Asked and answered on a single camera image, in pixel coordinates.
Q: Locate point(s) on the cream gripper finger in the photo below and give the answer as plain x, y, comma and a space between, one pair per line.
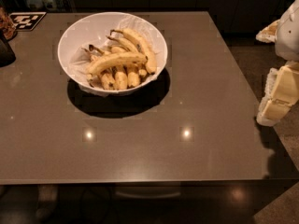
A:
281, 93

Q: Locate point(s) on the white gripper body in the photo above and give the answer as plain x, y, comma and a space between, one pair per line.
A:
289, 32

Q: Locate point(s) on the large front yellow banana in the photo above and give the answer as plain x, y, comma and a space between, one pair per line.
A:
116, 59

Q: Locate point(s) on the right curved yellow banana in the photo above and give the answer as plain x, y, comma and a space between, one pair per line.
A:
142, 45

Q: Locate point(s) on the short lower right banana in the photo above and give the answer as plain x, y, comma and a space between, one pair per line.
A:
133, 77

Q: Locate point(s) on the short banana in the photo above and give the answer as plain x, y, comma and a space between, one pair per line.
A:
121, 80
107, 80
133, 77

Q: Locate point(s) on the middle yellow banana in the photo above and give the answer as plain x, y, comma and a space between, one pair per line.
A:
124, 42

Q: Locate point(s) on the short lower middle banana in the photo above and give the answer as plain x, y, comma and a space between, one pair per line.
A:
121, 80

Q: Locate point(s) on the short lower left banana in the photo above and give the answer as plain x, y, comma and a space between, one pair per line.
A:
107, 80

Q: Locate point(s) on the white bowl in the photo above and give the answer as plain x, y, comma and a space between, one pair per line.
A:
90, 31

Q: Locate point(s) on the white paper bowl liner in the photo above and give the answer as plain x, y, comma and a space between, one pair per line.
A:
78, 59

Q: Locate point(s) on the black white marker card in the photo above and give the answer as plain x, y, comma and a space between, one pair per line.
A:
26, 21

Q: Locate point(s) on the brown patterned jar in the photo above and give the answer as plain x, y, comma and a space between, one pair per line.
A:
6, 25

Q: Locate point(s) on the dark object left edge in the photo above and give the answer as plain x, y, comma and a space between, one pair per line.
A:
7, 55

